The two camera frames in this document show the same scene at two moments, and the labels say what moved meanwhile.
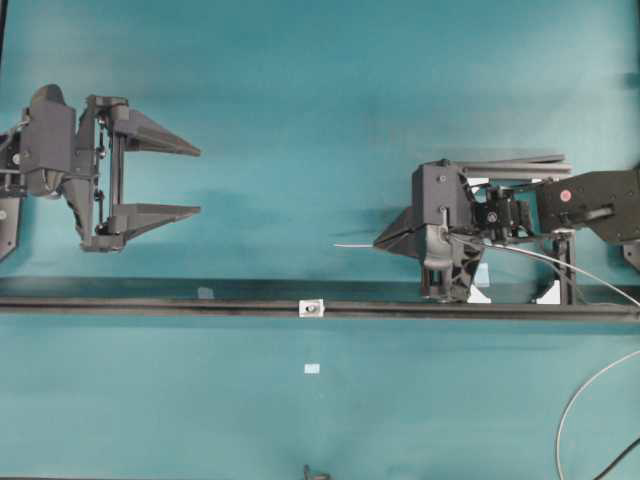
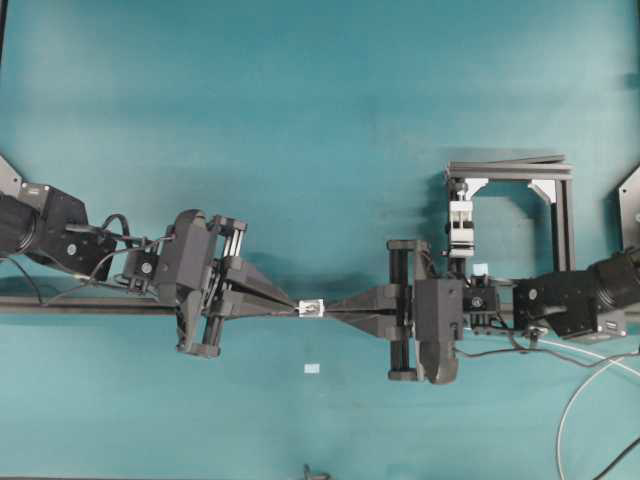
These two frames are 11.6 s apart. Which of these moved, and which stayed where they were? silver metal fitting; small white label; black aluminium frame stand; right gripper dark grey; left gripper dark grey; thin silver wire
Moved: thin silver wire; right gripper dark grey; left gripper dark grey
Stayed: silver metal fitting; black aluminium frame stand; small white label
